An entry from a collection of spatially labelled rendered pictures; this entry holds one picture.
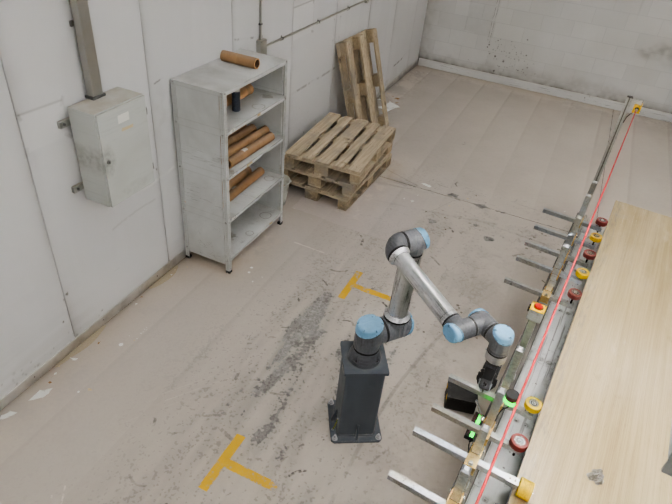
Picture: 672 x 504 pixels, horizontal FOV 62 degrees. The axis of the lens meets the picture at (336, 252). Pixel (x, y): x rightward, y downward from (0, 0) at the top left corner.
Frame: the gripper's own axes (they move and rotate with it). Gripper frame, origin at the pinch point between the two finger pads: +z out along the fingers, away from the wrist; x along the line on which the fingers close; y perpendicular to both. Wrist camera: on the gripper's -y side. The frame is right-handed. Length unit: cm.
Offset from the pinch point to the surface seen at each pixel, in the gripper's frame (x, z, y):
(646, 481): -75, 11, 4
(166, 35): 272, -83, 92
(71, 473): 184, 101, -96
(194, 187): 257, 28, 92
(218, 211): 235, 42, 94
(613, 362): -52, 11, 70
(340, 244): 174, 101, 187
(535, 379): -20, 39, 63
